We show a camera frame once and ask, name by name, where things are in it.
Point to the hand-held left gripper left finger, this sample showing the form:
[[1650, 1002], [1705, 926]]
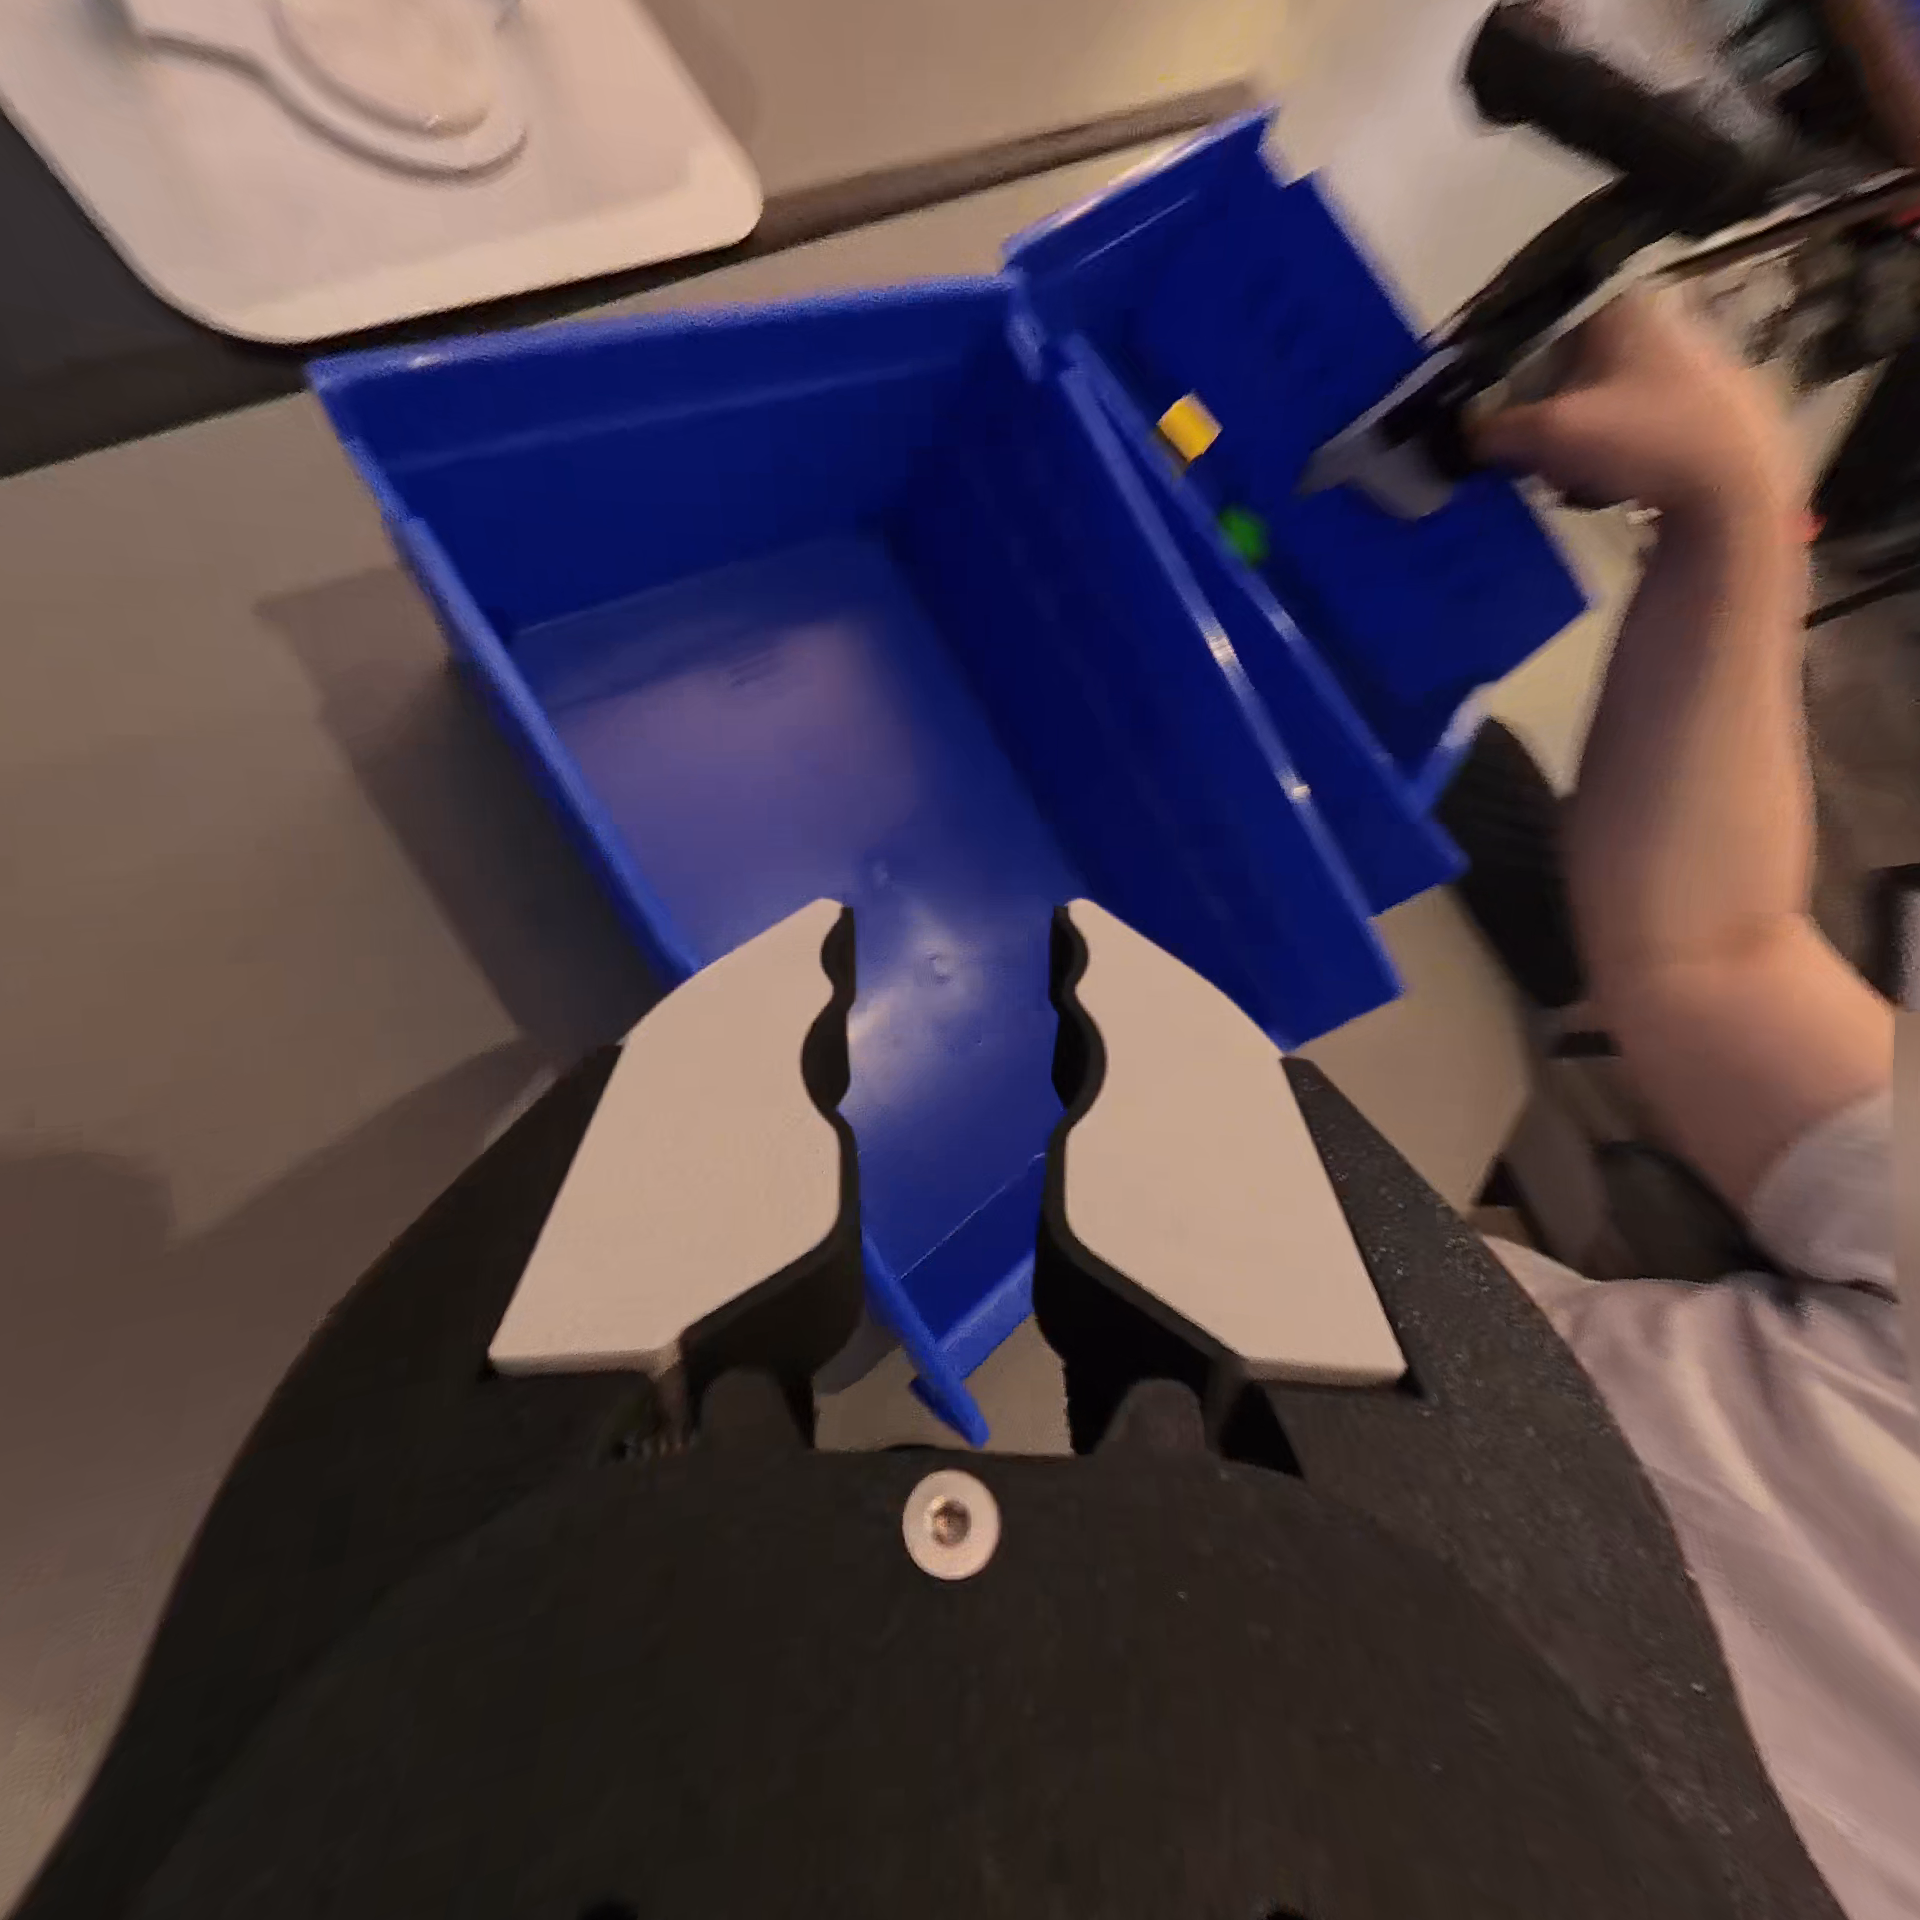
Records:
[[674, 1201]]

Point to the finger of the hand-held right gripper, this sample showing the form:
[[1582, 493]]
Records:
[[1418, 480], [1395, 399]]

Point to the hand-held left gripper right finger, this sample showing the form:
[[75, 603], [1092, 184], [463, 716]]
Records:
[[1215, 1201]]

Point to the blue plastic storage bin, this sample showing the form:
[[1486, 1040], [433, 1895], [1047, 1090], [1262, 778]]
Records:
[[1424, 631], [751, 721]]

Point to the green wooden cube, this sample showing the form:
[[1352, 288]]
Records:
[[1242, 532]]

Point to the yellow wooden cube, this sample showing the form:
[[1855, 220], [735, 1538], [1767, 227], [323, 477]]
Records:
[[1189, 428]]

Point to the person's right forearm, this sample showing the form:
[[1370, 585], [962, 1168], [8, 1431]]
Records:
[[1695, 824]]

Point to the person's right hand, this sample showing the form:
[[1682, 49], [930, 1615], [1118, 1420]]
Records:
[[1664, 421]]

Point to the person's light grey shirt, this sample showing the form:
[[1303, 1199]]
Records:
[[1771, 1501]]

